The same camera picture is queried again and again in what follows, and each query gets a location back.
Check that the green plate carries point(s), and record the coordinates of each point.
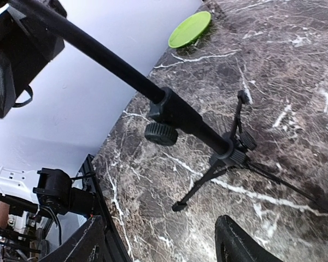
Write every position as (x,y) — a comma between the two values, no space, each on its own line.
(189,30)

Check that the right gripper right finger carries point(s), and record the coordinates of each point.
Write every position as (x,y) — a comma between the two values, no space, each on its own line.
(232,243)

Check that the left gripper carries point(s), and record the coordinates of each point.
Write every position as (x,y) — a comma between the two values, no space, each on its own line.
(26,47)

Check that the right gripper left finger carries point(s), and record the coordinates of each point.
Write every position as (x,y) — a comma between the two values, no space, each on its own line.
(91,242)

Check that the black tripod mic stand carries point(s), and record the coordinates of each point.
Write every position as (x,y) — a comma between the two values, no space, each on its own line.
(168,110)

